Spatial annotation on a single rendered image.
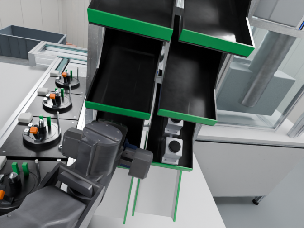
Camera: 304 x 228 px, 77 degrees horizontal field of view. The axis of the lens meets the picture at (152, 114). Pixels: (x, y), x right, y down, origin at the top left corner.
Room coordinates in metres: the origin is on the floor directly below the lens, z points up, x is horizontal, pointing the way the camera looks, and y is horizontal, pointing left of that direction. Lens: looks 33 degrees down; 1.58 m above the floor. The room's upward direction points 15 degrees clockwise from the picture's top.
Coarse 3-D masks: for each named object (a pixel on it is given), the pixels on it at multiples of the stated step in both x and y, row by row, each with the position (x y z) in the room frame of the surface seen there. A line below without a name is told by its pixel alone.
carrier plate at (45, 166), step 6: (6, 162) 0.40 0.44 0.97; (12, 162) 0.40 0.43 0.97; (18, 162) 0.41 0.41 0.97; (30, 162) 0.42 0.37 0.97; (42, 162) 0.43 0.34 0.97; (48, 162) 0.44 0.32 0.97; (54, 162) 0.45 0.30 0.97; (66, 162) 0.46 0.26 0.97; (6, 168) 0.38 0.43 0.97; (30, 168) 0.40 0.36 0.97; (42, 168) 0.41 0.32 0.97; (48, 168) 0.42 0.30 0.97; (0, 174) 0.35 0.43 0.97; (42, 174) 0.39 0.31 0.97; (60, 186) 0.37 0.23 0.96
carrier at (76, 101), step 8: (40, 88) 0.87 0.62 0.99; (56, 88) 0.83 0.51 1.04; (40, 96) 0.82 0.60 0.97; (48, 96) 0.79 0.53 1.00; (56, 96) 0.78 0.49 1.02; (64, 96) 0.85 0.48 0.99; (72, 96) 0.90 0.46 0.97; (80, 96) 0.92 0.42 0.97; (32, 104) 0.74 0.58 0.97; (40, 104) 0.75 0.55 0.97; (48, 104) 0.75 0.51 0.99; (64, 104) 0.78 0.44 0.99; (72, 104) 0.82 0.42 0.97; (80, 104) 0.84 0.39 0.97; (32, 112) 0.68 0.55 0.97; (40, 112) 0.70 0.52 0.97; (48, 112) 0.71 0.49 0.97; (56, 112) 0.73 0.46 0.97; (64, 112) 0.74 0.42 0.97; (72, 112) 0.76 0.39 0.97; (80, 112) 0.78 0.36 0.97
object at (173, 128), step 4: (164, 120) 0.47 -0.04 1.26; (168, 120) 0.43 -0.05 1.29; (172, 120) 0.43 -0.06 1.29; (176, 120) 0.43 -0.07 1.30; (180, 120) 0.43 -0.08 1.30; (164, 124) 0.46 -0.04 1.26; (168, 124) 0.43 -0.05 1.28; (172, 124) 0.43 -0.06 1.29; (176, 124) 0.43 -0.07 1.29; (180, 124) 0.43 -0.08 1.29; (164, 128) 0.44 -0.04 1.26; (168, 128) 0.44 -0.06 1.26; (172, 128) 0.43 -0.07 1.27; (176, 128) 0.43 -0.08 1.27; (180, 128) 0.43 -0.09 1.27; (164, 132) 0.43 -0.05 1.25; (168, 132) 0.43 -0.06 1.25; (172, 132) 0.43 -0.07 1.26; (176, 132) 0.44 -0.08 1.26; (164, 136) 0.44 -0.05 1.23; (168, 136) 0.44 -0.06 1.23; (176, 136) 0.43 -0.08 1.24
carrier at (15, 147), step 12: (24, 120) 0.61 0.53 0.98; (36, 120) 0.64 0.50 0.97; (48, 120) 0.60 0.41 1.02; (60, 120) 0.68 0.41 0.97; (72, 120) 0.70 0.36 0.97; (12, 132) 0.53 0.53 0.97; (24, 132) 0.52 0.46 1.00; (48, 132) 0.57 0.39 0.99; (60, 132) 0.58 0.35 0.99; (12, 144) 0.48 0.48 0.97; (24, 144) 0.49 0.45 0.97; (36, 144) 0.49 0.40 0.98; (48, 144) 0.52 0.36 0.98; (60, 144) 0.54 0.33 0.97; (12, 156) 0.43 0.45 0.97; (24, 156) 0.44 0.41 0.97; (36, 156) 0.45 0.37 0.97; (48, 156) 0.47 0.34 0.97; (60, 156) 0.48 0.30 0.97
